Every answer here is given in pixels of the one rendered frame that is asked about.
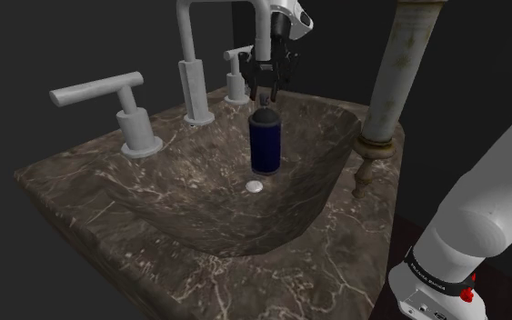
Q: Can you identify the dark blue spray can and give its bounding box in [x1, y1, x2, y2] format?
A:
[247, 93, 282, 176]

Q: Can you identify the small grey faucet handle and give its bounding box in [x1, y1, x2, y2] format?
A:
[223, 45, 255, 106]

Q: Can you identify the rusty pale pipe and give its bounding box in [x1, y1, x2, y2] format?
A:
[352, 0, 447, 200]

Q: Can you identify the brown marble sink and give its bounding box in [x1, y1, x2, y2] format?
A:
[14, 86, 406, 320]

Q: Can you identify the large grey faucet handle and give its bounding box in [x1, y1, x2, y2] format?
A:
[49, 71, 164, 160]

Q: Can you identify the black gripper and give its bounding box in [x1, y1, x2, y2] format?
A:
[237, 12, 300, 104]

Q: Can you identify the grey faucet spout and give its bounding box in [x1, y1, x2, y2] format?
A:
[176, 0, 273, 127]

